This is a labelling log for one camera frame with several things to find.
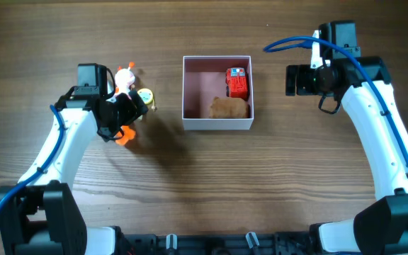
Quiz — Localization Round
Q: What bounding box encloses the white yellow plush duck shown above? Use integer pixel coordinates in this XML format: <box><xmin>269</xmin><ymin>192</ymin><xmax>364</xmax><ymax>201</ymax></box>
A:
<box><xmin>115</xmin><ymin>125</ymin><xmax>137</xmax><ymax>146</ymax></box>

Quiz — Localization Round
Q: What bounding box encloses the red toy fire truck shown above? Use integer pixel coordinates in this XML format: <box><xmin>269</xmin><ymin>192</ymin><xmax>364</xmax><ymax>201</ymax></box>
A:
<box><xmin>226</xmin><ymin>67</ymin><xmax>249</xmax><ymax>101</ymax></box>

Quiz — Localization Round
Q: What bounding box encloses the brown plush bear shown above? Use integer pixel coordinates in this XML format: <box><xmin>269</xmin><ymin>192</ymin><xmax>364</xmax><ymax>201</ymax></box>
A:
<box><xmin>209</xmin><ymin>97</ymin><xmax>249</xmax><ymax>119</ymax></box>

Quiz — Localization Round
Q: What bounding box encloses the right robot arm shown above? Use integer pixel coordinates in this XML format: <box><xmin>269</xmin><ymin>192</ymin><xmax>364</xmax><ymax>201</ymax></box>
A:
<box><xmin>269</xmin><ymin>21</ymin><xmax>408</xmax><ymax>254</ymax></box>

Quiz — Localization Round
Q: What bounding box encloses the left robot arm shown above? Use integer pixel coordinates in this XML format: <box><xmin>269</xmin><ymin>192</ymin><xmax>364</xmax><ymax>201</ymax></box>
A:
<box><xmin>0</xmin><ymin>63</ymin><xmax>148</xmax><ymax>254</ymax></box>

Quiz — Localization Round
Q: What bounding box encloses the white pink plush toy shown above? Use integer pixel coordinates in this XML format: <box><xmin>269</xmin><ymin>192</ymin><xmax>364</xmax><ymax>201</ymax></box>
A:
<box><xmin>115</xmin><ymin>62</ymin><xmax>136</xmax><ymax>98</ymax></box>

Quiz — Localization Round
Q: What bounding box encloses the yellow wooden rattle drum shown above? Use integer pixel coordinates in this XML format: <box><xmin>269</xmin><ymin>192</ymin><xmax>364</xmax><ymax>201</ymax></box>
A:
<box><xmin>137</xmin><ymin>88</ymin><xmax>157</xmax><ymax>111</ymax></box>

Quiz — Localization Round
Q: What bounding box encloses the pink lined white box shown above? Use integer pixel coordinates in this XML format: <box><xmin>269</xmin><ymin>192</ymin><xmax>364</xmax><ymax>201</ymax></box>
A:
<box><xmin>182</xmin><ymin>55</ymin><xmax>254</xmax><ymax>130</ymax></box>

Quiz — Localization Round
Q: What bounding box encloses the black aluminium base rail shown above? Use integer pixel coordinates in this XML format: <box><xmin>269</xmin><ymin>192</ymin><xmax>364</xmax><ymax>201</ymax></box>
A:
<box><xmin>115</xmin><ymin>232</ymin><xmax>326</xmax><ymax>255</ymax></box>

